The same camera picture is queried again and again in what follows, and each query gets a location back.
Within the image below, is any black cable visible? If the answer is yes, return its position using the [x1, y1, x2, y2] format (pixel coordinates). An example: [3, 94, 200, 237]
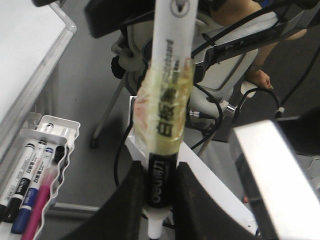
[113, 37, 283, 188]

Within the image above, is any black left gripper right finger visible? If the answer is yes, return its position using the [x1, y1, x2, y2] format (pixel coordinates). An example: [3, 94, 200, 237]
[172, 162, 259, 240]

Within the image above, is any white plastic marker tray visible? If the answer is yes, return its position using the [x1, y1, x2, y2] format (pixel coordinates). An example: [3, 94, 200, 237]
[0, 114, 81, 240]

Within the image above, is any pink marker pen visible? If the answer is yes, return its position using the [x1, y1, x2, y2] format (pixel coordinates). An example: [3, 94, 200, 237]
[21, 167, 58, 240]

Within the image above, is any white whiteboard with metal frame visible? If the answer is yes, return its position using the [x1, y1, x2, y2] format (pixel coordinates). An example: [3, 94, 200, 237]
[0, 0, 77, 165]

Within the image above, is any black capped whiteboard marker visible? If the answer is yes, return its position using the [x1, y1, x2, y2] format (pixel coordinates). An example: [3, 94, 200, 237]
[0, 143, 35, 220]

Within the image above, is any person's bare hand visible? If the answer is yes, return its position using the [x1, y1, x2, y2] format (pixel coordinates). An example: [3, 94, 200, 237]
[245, 65, 274, 90]

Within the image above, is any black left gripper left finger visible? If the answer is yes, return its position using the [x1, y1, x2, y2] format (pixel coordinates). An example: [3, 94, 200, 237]
[62, 161, 145, 240]

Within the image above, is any black whiteboard marker with tape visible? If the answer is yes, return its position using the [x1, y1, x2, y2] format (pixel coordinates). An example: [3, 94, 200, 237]
[133, 0, 198, 240]

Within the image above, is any person's forearm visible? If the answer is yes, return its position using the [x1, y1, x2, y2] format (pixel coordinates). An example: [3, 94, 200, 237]
[212, 0, 308, 72]

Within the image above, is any blue whiteboard marker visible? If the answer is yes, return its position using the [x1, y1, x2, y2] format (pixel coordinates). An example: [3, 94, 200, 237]
[11, 147, 54, 234]

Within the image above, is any grey metal bar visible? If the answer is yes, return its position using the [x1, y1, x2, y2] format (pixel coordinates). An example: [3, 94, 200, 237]
[228, 120, 320, 240]

